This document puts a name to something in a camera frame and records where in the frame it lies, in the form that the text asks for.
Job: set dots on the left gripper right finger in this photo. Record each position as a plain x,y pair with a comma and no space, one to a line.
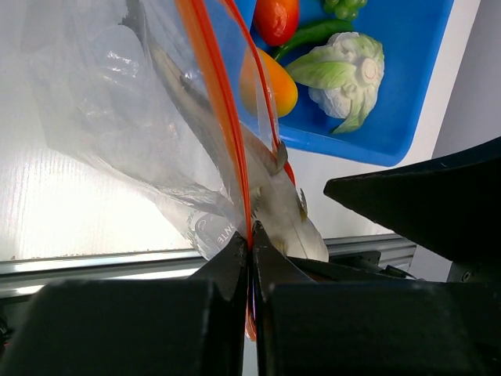
317,318

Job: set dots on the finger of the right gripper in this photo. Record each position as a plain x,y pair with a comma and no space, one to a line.
449,205

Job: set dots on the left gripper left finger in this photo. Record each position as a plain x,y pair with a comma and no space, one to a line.
193,326

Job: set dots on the yellow orange mango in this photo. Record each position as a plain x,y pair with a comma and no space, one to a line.
283,87

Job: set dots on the clear orange zip bag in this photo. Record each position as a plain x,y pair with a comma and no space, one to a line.
148,93

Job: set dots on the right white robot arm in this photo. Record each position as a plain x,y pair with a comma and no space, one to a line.
473,270

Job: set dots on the blue plastic bin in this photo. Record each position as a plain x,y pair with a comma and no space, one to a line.
411,33

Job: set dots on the green chili pepper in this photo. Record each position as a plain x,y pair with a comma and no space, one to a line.
316,32

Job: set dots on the red orange mango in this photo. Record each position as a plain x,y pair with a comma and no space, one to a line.
276,21

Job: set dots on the aluminium front rail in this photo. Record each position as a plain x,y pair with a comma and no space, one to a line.
26,278

